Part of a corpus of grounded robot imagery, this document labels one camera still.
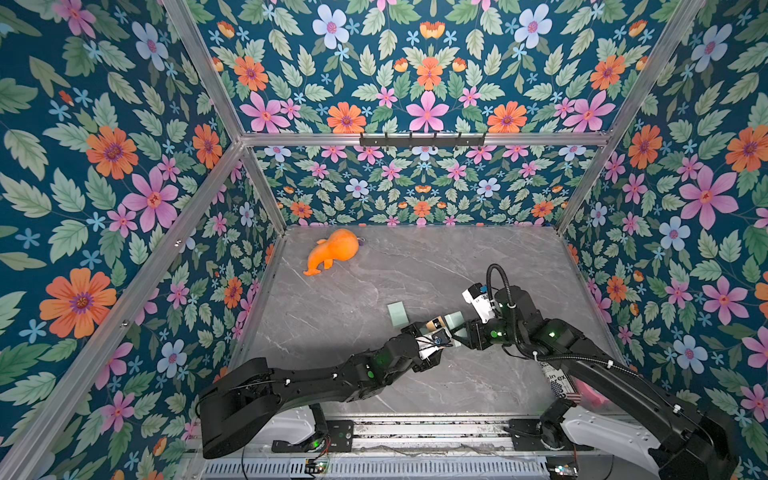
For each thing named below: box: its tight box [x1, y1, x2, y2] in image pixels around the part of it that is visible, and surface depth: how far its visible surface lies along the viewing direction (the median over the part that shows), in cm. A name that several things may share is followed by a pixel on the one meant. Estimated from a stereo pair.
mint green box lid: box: [444, 310, 473, 349], surface depth 73 cm
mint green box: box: [386, 300, 410, 327], surface depth 96 cm
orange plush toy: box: [303, 229, 359, 276], surface depth 109 cm
